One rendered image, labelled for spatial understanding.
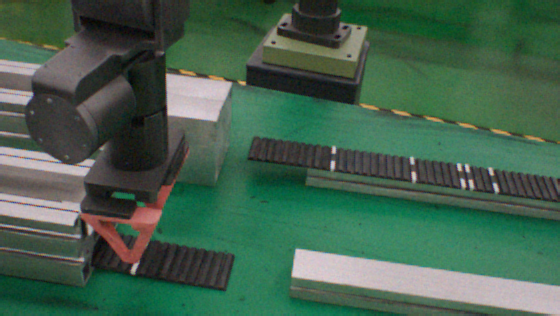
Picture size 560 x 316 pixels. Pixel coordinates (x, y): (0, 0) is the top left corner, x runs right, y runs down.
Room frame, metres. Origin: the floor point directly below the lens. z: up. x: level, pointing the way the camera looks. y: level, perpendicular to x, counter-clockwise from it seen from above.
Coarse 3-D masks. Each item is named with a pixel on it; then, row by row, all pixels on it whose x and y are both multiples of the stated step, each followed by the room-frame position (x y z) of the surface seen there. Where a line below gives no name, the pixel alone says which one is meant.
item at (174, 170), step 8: (184, 144) 0.49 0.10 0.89; (184, 152) 0.47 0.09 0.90; (176, 160) 0.44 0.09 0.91; (184, 160) 0.48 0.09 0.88; (176, 168) 0.44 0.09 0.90; (168, 176) 0.43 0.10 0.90; (176, 176) 0.48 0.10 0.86; (168, 184) 0.43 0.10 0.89; (160, 192) 0.47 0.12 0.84; (168, 192) 0.47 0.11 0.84; (160, 200) 0.47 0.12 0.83; (160, 208) 0.47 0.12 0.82
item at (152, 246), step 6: (150, 240) 0.46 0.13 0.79; (156, 240) 0.46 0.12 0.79; (150, 246) 0.45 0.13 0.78; (156, 246) 0.45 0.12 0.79; (144, 252) 0.44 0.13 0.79; (150, 252) 0.44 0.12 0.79; (156, 252) 0.44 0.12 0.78; (144, 258) 0.43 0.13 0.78; (150, 258) 0.43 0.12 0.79; (132, 264) 0.42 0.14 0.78; (138, 264) 0.42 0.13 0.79; (144, 264) 0.42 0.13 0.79; (150, 264) 0.43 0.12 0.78; (132, 270) 0.41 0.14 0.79; (138, 270) 0.42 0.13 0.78; (144, 270) 0.42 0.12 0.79; (144, 276) 0.41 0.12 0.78
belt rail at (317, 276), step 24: (312, 264) 0.42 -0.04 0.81; (336, 264) 0.43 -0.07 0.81; (360, 264) 0.43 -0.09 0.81; (384, 264) 0.43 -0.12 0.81; (312, 288) 0.41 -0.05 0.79; (336, 288) 0.40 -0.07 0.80; (360, 288) 0.40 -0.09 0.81; (384, 288) 0.40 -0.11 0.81; (408, 288) 0.40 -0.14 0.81; (432, 288) 0.41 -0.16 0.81; (456, 288) 0.41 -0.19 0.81; (480, 288) 0.41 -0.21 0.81; (504, 288) 0.42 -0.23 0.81; (528, 288) 0.42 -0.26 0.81; (552, 288) 0.42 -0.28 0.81; (408, 312) 0.40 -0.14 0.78; (432, 312) 0.40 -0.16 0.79; (456, 312) 0.40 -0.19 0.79; (480, 312) 0.39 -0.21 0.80; (504, 312) 0.39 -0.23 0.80; (528, 312) 0.39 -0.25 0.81; (552, 312) 0.39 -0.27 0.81
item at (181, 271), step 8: (184, 248) 0.45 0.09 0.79; (192, 248) 0.46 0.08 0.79; (176, 256) 0.44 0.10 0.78; (184, 256) 0.44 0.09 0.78; (192, 256) 0.44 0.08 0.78; (176, 264) 0.43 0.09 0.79; (184, 264) 0.43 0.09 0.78; (192, 264) 0.43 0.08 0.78; (176, 272) 0.42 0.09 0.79; (184, 272) 0.42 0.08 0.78; (168, 280) 0.41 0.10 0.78; (176, 280) 0.41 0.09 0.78; (184, 280) 0.41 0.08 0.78
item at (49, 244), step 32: (0, 160) 0.47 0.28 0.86; (32, 160) 0.48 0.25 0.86; (0, 192) 0.45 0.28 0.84; (32, 192) 0.47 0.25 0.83; (64, 192) 0.46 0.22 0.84; (0, 224) 0.40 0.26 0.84; (32, 224) 0.39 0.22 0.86; (64, 224) 0.39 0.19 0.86; (0, 256) 0.39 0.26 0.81; (32, 256) 0.39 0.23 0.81; (64, 256) 0.39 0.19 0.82
